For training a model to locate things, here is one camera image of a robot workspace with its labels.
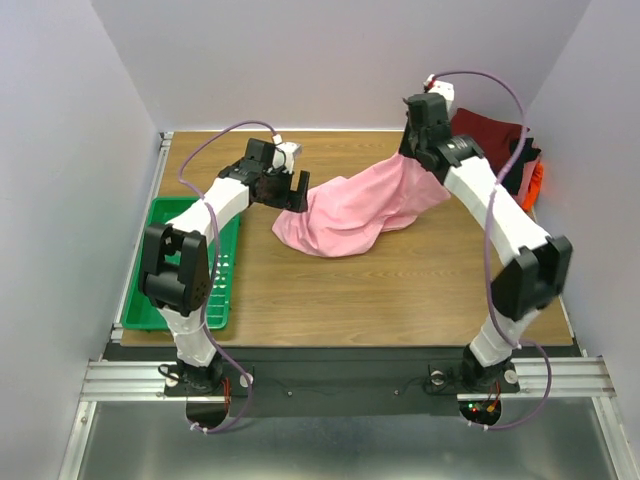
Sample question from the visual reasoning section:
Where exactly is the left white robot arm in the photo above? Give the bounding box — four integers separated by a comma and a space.
138, 137, 310, 395

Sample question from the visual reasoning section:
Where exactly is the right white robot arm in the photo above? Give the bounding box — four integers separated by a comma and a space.
399, 92, 573, 390

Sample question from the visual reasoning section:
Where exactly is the folded maroon t shirt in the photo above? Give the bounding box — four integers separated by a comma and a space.
451, 108, 522, 174

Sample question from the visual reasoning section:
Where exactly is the folded salmon pink t shirt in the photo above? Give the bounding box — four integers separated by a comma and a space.
516, 160, 544, 209

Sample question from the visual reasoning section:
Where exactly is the folded orange t shirt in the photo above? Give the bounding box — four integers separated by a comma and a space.
520, 162, 544, 212

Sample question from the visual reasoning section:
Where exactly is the green plastic tray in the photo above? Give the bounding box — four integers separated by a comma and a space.
122, 197, 240, 331

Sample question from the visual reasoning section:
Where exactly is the right control board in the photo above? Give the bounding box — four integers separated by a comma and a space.
458, 400, 502, 426

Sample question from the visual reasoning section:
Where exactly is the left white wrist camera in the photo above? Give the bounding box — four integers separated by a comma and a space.
272, 134, 302, 173

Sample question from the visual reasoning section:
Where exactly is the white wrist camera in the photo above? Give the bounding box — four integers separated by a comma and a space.
423, 74, 455, 104
272, 134, 302, 173

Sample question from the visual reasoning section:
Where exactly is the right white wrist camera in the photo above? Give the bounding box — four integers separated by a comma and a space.
423, 74, 455, 104

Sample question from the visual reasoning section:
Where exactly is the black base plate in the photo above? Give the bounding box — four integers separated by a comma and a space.
165, 347, 519, 418

